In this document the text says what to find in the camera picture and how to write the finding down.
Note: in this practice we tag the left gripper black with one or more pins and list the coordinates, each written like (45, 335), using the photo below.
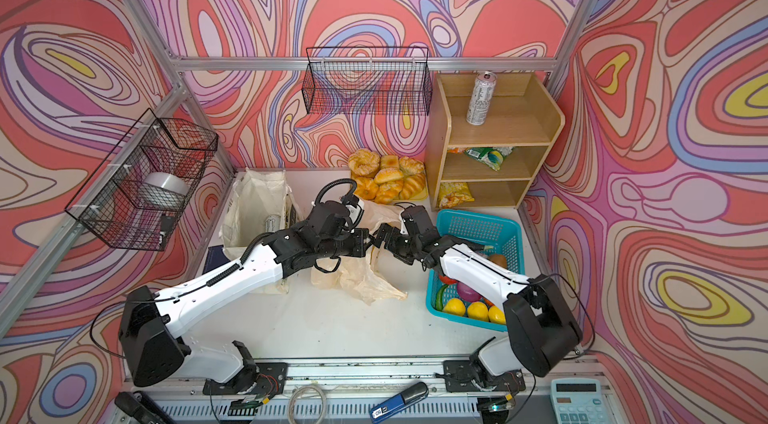
(360, 236)

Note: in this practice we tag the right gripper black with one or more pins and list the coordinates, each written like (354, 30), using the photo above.
(393, 233)

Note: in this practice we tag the translucent beige plastic bag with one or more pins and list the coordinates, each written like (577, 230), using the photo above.
(359, 277)

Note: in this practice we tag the white canvas tote bag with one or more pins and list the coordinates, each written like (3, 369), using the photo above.
(254, 195)

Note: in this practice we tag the white energy drink can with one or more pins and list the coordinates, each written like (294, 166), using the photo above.
(272, 223)

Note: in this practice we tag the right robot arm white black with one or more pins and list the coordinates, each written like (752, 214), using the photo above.
(541, 329)

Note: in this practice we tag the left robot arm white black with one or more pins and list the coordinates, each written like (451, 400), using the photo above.
(154, 326)

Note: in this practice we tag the yellow bread tray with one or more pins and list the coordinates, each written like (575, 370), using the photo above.
(387, 193)

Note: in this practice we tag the striped croissant bread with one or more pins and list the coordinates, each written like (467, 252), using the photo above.
(414, 187)

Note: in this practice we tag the yellow chips bag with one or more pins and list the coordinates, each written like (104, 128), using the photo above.
(453, 194)

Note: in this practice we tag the purple toy onion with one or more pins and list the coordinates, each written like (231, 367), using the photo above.
(466, 293)

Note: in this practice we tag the oval bread bun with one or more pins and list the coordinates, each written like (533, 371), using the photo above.
(388, 174)

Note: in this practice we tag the yellow toy lemon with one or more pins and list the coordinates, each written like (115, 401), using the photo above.
(455, 307)
(478, 311)

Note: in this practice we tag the sugared bread roll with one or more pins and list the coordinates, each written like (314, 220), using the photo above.
(364, 162)

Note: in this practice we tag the teal plastic basket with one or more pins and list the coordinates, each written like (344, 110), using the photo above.
(481, 235)

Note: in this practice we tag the yellow toy lemon right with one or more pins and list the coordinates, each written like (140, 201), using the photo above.
(478, 311)

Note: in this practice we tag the dark blue notebook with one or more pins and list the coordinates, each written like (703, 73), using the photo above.
(215, 258)

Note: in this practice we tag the green snack packet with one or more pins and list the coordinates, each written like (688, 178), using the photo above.
(493, 157)

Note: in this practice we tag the wooden shelf unit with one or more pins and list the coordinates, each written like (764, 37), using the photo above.
(522, 116)

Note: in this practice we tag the blue black handheld tool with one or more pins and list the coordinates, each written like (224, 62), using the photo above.
(408, 397)

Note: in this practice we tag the silver pink drink can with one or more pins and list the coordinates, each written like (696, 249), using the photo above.
(481, 97)

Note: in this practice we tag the silver tape roll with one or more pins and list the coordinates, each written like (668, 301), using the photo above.
(164, 191)

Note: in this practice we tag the white calculator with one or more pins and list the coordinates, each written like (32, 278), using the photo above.
(579, 401)

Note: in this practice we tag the black wire basket back wall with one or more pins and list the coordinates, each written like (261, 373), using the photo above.
(378, 80)

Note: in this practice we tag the black wire basket wall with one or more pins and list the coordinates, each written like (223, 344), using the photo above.
(161, 162)
(378, 80)

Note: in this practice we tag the black wire basket left wall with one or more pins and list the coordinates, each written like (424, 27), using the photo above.
(161, 162)

